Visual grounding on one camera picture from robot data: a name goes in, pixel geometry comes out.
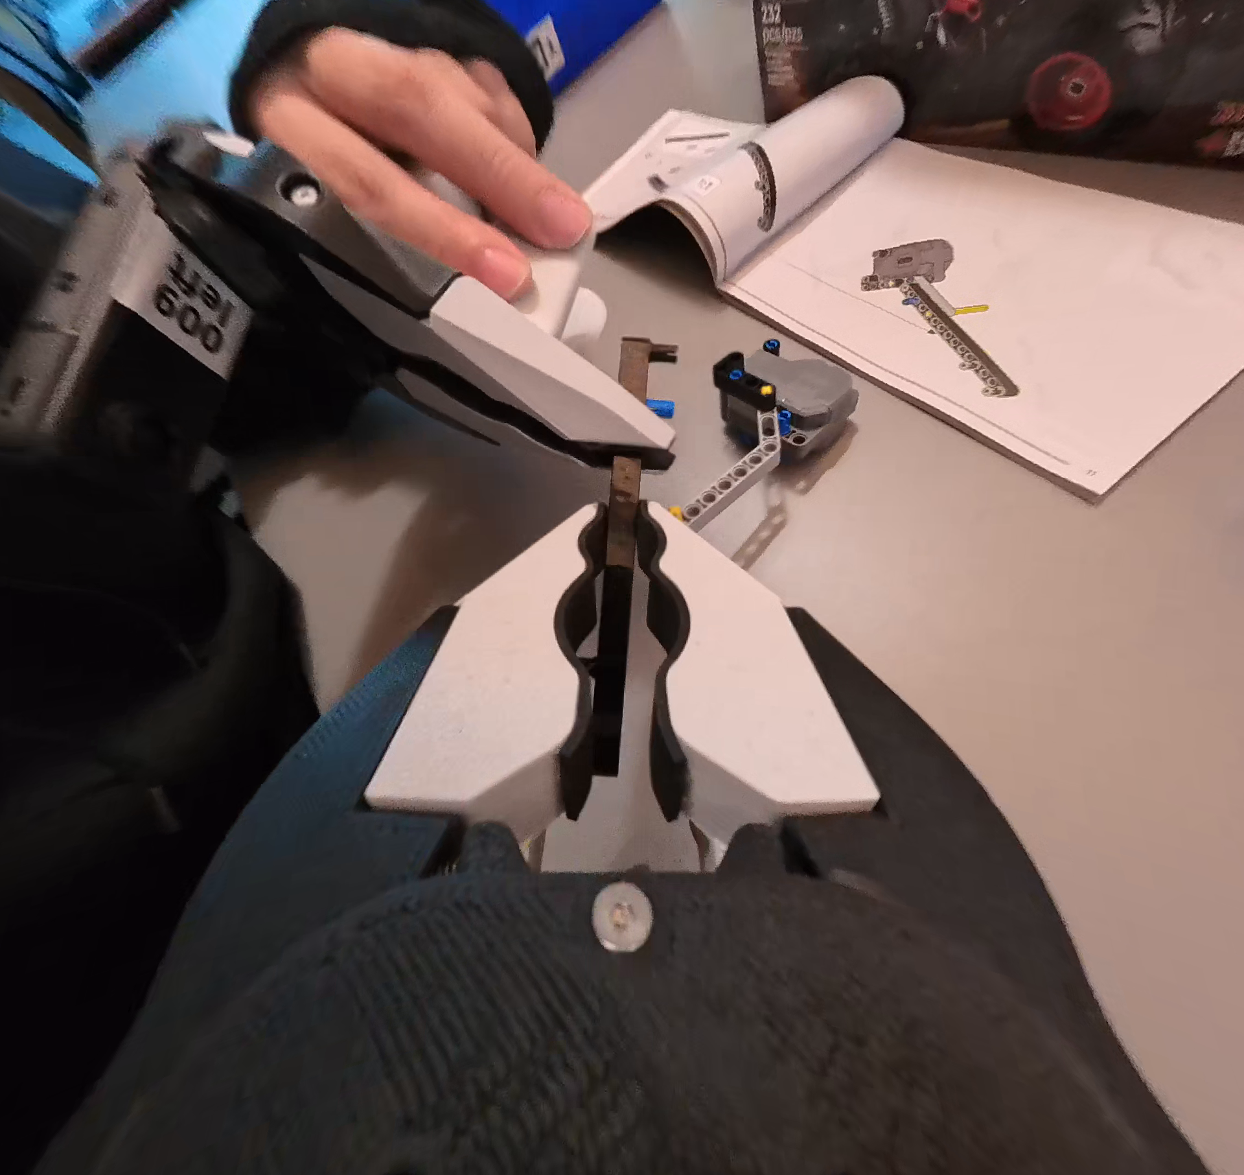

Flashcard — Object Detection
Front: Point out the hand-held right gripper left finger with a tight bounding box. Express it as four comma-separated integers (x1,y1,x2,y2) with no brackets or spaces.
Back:
362,503,607,874

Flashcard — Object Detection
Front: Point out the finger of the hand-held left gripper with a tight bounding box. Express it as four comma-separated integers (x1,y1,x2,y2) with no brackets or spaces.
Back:
391,359,676,472
296,252,678,454

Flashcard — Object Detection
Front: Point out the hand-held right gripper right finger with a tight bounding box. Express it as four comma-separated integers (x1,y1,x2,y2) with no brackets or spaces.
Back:
633,503,882,871

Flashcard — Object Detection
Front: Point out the long black toy beam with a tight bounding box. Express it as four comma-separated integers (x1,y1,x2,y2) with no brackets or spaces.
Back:
587,338,682,776

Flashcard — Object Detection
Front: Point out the grey toy motor assembly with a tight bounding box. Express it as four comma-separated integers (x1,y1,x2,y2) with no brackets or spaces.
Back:
670,339,860,530

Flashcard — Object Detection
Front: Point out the person's left hand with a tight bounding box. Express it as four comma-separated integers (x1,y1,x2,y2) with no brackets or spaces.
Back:
247,33,595,303

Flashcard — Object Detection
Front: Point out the person's dark clothing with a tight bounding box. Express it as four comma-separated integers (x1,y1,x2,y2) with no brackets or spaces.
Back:
0,397,326,1175

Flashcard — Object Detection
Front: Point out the open instruction booklet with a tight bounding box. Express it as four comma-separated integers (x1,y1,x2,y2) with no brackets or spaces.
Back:
583,76,1244,502

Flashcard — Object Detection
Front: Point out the dark toy set box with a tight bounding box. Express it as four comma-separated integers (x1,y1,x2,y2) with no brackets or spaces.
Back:
745,0,1244,166

